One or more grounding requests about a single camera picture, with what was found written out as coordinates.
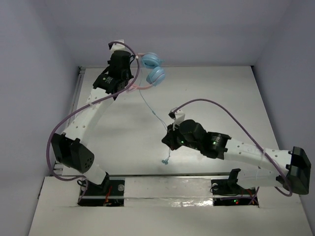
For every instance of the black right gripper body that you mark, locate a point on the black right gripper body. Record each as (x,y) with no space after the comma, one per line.
(174,140)

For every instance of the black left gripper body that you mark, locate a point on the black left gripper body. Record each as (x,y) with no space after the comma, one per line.
(120,58)

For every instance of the pink blue cat-ear headphones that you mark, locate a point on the pink blue cat-ear headphones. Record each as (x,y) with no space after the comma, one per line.
(155,76)

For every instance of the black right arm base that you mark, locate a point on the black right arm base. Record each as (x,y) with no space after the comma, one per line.
(227,192)

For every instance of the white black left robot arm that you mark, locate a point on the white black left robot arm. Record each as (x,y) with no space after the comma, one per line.
(70,147)

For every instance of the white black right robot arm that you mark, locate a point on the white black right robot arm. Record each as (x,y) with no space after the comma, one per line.
(289,169)

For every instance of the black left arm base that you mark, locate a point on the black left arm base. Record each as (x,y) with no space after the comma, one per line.
(95,196)

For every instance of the white foam front panel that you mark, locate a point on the white foam front panel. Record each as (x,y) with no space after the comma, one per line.
(57,214)

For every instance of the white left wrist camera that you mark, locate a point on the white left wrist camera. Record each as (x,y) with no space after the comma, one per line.
(116,46)

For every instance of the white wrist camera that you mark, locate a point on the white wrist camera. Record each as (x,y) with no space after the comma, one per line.
(116,46)
(178,116)

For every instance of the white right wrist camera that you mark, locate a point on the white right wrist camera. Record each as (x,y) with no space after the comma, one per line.
(178,116)

